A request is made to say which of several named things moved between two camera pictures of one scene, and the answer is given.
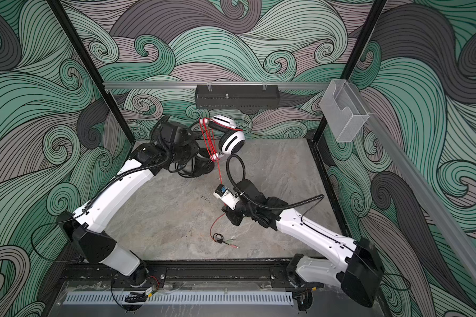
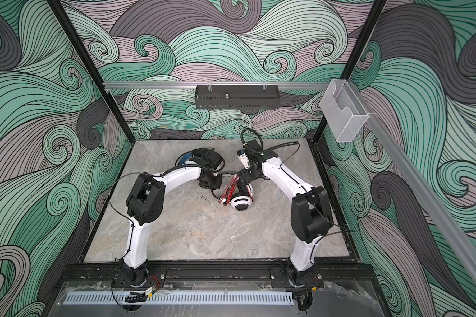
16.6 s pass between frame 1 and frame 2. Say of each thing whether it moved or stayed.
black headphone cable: moved
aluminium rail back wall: stayed
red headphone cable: moved
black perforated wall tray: stayed
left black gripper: moved
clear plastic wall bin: stayed
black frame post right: stayed
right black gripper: moved
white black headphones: moved
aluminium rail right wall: stayed
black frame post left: stayed
